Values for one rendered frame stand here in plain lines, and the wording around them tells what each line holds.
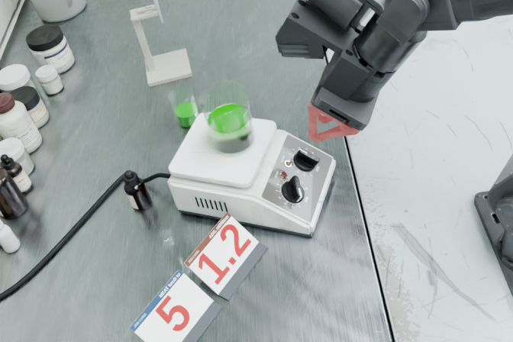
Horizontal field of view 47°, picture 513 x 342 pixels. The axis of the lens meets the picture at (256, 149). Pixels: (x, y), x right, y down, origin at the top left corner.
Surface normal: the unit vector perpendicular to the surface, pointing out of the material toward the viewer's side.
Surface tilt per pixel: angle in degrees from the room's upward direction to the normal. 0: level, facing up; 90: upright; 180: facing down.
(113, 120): 0
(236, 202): 90
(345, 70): 89
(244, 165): 0
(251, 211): 90
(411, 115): 0
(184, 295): 40
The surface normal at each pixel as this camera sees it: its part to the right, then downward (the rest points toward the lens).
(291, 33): -0.35, 0.69
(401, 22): -0.60, 0.62
